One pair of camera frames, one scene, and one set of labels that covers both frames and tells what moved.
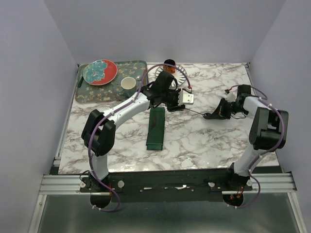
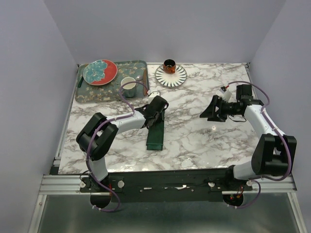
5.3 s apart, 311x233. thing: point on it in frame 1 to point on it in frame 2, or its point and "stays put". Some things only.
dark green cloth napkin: x=156 y=132 stays put
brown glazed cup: x=169 y=69 stays put
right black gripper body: x=226 y=108 stays put
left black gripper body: x=171 y=101 to x=158 y=118
